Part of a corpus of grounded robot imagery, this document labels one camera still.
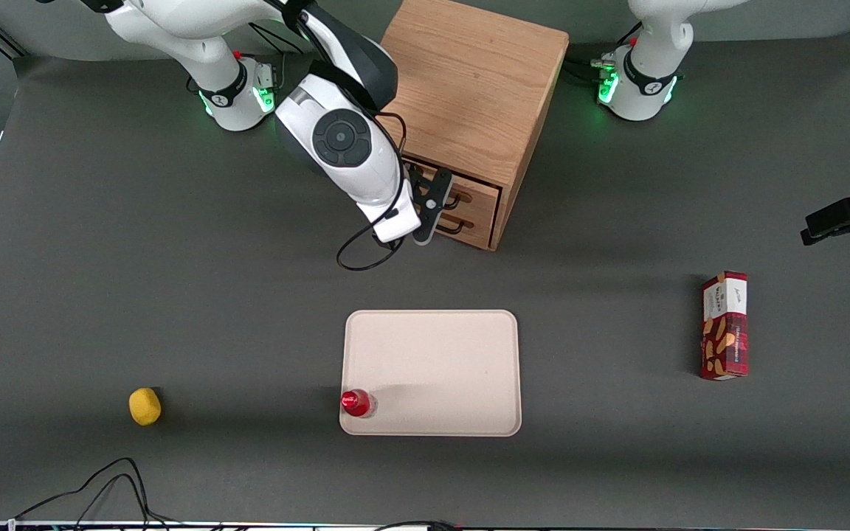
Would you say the small red-capped bottle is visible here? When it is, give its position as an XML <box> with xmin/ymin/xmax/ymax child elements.
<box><xmin>341</xmin><ymin>389</ymin><xmax>378</xmax><ymax>419</ymax></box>

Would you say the wooden drawer cabinet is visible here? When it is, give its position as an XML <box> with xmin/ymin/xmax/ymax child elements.
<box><xmin>377</xmin><ymin>0</ymin><xmax>570</xmax><ymax>251</ymax></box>

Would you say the black base cable bundle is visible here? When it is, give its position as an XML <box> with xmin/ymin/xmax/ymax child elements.
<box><xmin>248</xmin><ymin>18</ymin><xmax>308</xmax><ymax>93</ymax></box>
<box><xmin>567</xmin><ymin>22</ymin><xmax>643</xmax><ymax>83</ymax></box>

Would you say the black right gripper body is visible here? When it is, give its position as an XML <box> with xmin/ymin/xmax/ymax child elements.
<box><xmin>403</xmin><ymin>164</ymin><xmax>433</xmax><ymax>195</ymax></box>

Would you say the red cookie box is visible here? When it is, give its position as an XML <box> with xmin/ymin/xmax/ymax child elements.
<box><xmin>699</xmin><ymin>271</ymin><xmax>749</xmax><ymax>381</ymax></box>

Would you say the black camera clamp mount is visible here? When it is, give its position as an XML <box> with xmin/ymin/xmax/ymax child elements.
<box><xmin>800</xmin><ymin>173</ymin><xmax>850</xmax><ymax>246</ymax></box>

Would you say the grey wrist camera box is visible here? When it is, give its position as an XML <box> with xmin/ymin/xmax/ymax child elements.
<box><xmin>413</xmin><ymin>170</ymin><xmax>455</xmax><ymax>246</ymax></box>

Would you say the beige plastic tray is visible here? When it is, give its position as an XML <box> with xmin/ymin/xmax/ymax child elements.
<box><xmin>339</xmin><ymin>309</ymin><xmax>522</xmax><ymax>437</ymax></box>

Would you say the thin black floor cable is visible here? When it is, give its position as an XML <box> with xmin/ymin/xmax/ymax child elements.
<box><xmin>14</xmin><ymin>457</ymin><xmax>197</xmax><ymax>531</ymax></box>

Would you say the yellow lemon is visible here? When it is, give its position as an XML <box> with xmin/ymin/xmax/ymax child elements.
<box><xmin>128</xmin><ymin>387</ymin><xmax>162</xmax><ymax>427</ymax></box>

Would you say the black cable along right arm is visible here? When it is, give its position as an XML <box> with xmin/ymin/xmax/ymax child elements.
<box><xmin>336</xmin><ymin>111</ymin><xmax>410</xmax><ymax>272</ymax></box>

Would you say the wooden drawer with black handle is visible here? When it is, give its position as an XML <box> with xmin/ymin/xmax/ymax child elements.
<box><xmin>401</xmin><ymin>153</ymin><xmax>504</xmax><ymax>216</ymax></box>
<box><xmin>436</xmin><ymin>198</ymin><xmax>500</xmax><ymax>249</ymax></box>

